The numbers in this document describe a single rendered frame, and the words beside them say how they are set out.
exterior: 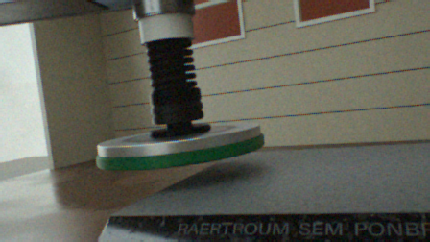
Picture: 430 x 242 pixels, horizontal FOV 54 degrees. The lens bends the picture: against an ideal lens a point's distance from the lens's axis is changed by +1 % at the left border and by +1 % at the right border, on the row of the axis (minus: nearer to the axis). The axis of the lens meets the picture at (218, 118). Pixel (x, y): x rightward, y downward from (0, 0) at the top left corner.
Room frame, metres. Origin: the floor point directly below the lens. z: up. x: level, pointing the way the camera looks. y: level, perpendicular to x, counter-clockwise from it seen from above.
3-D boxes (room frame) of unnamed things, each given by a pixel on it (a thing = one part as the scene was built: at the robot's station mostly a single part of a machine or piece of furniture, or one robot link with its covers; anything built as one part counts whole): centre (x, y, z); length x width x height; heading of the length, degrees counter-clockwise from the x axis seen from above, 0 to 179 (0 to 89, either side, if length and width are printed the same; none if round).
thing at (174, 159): (0.55, 0.05, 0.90); 0.22 x 0.22 x 0.04
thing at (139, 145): (0.55, 0.05, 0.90); 0.21 x 0.21 x 0.01
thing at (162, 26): (0.55, 0.05, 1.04); 0.07 x 0.07 x 0.04
